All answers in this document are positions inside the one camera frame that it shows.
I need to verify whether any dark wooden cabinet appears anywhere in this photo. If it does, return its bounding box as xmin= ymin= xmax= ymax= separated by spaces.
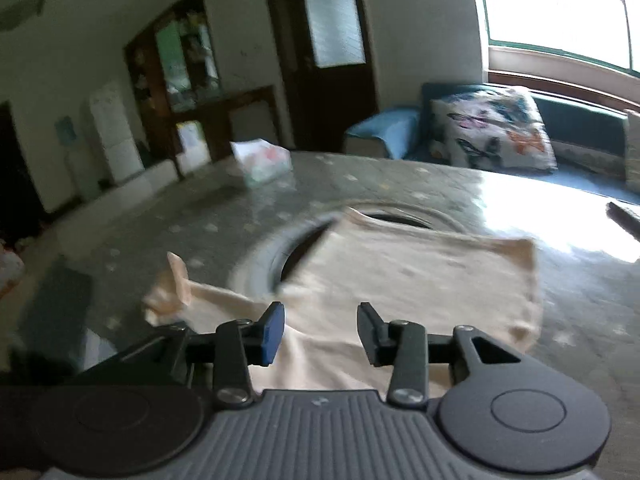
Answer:
xmin=123 ymin=0 xmax=280 ymax=177

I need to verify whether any dark wooden door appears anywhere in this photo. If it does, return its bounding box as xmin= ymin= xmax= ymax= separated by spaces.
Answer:
xmin=260 ymin=0 xmax=380 ymax=152

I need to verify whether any white box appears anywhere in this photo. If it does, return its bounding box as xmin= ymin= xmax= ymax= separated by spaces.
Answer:
xmin=175 ymin=120 xmax=211 ymax=176

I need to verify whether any large window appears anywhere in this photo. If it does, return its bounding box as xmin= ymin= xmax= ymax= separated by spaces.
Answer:
xmin=472 ymin=0 xmax=640 ymax=73

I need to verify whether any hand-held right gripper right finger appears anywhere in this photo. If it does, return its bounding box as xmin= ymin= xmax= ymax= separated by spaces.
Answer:
xmin=356 ymin=302 xmax=532 ymax=408

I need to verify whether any teal sofa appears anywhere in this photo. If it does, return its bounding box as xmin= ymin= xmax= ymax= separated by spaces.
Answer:
xmin=344 ymin=82 xmax=640 ymax=196

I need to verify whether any white refrigerator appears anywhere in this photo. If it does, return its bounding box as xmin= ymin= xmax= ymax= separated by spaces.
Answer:
xmin=89 ymin=80 xmax=146 ymax=185

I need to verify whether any tissue pack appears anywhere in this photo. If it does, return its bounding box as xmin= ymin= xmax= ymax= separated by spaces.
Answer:
xmin=229 ymin=138 xmax=294 ymax=190

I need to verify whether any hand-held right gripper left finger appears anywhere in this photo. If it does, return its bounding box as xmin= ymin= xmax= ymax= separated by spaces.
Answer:
xmin=85 ymin=302 xmax=286 ymax=409

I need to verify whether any black remote control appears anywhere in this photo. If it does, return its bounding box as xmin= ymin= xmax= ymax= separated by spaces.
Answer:
xmin=606 ymin=201 xmax=640 ymax=241

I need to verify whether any blue cushion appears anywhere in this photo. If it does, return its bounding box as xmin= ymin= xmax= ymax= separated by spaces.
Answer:
xmin=344 ymin=107 xmax=422 ymax=160

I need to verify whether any butterfly print pillow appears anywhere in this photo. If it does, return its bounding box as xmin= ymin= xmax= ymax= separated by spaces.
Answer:
xmin=429 ymin=86 xmax=559 ymax=175

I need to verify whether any cream garment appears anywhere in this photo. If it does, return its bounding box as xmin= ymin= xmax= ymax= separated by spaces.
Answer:
xmin=142 ymin=206 xmax=545 ymax=393

